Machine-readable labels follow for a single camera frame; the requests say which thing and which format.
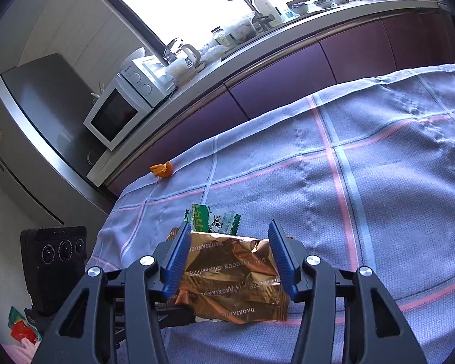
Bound green snack wrapper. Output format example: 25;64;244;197
184;204;212;234

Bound white soap bottle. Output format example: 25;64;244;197
251;0;284;28

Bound large kitchen window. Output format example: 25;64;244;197
87;0;349;57

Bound white green printed wrapper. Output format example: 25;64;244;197
208;212;243;236

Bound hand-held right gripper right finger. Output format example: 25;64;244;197
267;219;428;364

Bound golden snack wrapper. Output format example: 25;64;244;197
166;228;291;324

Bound clear plastic bag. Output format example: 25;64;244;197
199;45;228;61

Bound grey steel refrigerator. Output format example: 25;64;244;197
0;53;118;226

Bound purple base cabinets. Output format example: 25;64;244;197
106;8;455;198

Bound large glass jar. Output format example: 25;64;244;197
227;15;258;40

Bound white microwave oven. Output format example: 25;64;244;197
83;56;177;151

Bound orange peel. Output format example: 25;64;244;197
150;162;174;178

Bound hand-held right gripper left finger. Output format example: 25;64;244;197
41;221;193;364

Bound small glass jar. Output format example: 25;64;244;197
211;26;232;46

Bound white kitchen countertop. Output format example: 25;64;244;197
86;0;450;187

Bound grey plaid tablecloth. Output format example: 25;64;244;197
85;62;455;364

